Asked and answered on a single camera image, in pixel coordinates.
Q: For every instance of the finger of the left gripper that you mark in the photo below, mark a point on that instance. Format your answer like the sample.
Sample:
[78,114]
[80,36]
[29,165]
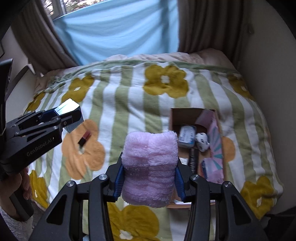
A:
[30,120]
[37,136]

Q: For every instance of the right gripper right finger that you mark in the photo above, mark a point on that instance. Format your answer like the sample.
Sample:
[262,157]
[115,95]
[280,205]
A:
[234,218]

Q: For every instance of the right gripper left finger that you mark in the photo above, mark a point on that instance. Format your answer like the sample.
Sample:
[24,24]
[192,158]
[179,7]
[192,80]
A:
[63,218]

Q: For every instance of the silver blue small box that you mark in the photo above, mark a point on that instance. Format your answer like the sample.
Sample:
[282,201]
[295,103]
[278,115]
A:
[70,114]

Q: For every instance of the red black lipstick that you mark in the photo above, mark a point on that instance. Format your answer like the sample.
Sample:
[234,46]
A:
[84,139]

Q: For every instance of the black plastic bag roll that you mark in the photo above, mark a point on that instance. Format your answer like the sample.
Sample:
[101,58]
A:
[193,160]

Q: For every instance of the clear plastic swab box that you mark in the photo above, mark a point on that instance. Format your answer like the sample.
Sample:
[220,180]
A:
[186,137]

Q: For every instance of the pink fluffy towel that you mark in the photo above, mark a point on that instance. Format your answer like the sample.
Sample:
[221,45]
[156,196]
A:
[149,161]

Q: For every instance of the white fluffy sleeve forearm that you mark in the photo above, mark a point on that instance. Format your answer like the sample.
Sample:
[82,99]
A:
[22,230]

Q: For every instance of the person's left hand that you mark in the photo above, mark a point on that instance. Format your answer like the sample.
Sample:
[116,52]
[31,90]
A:
[8,187]

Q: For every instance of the striped floral blanket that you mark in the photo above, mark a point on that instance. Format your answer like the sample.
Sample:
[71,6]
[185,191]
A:
[120,97]

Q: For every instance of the brown curtain left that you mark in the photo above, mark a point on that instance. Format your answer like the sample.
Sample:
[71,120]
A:
[36,35]

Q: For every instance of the brown curtain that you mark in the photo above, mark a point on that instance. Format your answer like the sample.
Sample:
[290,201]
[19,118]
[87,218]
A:
[36,35]
[221,25]

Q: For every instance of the cardboard box with pink lining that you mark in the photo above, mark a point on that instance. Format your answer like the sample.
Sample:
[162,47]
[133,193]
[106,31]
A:
[206,121]

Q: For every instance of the white spotted sock ball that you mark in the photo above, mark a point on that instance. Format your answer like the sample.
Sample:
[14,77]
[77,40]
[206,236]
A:
[202,142]

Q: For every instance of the light blue curtain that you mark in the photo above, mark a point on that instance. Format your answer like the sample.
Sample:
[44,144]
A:
[129,28]

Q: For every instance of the brown curtain right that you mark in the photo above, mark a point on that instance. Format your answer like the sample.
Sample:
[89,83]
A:
[221,25]

